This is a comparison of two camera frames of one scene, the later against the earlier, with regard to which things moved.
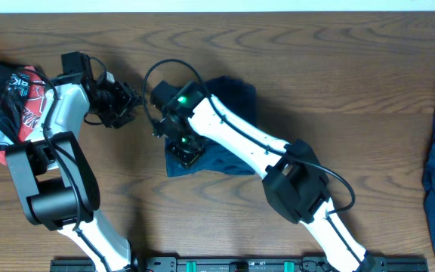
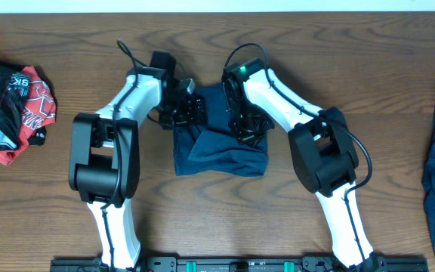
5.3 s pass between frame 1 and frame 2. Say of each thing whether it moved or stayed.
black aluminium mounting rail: stayed
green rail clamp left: stayed
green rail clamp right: stayed
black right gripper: moved
